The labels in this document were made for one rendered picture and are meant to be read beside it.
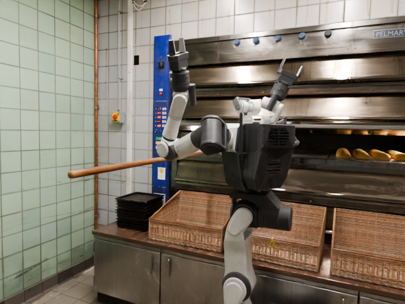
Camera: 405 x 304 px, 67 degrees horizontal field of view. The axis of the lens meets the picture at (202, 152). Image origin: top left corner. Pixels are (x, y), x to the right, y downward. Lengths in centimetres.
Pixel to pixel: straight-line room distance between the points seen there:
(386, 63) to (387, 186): 80
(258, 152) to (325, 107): 109
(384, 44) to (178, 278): 203
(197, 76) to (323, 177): 125
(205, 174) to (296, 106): 89
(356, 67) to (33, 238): 269
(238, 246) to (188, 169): 121
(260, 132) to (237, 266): 67
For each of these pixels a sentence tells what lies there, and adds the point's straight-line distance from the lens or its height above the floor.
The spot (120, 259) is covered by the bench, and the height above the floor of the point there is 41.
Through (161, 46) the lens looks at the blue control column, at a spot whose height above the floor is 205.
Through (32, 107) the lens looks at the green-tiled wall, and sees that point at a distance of 269.
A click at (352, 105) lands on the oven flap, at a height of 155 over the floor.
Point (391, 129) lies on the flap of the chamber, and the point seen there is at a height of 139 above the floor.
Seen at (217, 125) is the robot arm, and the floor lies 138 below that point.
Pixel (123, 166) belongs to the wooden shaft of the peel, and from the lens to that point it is 144.
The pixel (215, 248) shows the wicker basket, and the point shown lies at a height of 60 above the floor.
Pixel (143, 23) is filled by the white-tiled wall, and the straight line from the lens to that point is 293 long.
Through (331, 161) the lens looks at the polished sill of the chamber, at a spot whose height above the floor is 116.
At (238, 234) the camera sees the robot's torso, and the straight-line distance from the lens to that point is 147.
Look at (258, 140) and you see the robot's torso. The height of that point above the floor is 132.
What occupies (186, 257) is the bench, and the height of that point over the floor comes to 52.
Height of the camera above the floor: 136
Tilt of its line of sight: 4 degrees down
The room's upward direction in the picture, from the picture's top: 1 degrees clockwise
